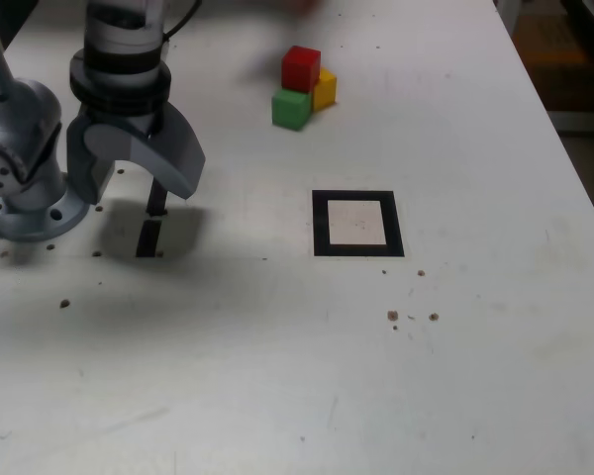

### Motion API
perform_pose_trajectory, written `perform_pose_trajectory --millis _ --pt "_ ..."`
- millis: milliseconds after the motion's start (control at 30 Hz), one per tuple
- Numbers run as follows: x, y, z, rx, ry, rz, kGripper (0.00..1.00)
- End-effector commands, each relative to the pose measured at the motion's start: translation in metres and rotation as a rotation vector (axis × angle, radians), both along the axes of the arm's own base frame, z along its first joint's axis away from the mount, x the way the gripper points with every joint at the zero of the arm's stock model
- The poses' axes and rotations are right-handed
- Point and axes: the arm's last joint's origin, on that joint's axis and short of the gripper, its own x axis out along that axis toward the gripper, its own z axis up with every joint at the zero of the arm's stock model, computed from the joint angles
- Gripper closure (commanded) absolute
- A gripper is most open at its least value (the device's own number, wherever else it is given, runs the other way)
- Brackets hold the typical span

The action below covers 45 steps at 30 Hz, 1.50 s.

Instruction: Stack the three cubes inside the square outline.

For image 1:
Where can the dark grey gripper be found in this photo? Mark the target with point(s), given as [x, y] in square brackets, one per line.
[128, 123]

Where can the green cube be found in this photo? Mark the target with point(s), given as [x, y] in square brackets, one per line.
[289, 110]

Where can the red cube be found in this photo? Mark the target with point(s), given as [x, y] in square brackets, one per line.
[299, 69]

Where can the yellow cube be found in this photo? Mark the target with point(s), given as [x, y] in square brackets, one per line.
[326, 91]

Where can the black tape square outline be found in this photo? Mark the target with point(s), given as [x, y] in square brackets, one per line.
[356, 250]

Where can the person's hand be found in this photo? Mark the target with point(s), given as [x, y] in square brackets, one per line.
[302, 4]

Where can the black tape strip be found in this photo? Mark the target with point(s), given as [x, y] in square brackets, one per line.
[147, 238]

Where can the brown cardboard box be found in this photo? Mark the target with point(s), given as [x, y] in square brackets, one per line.
[554, 44]

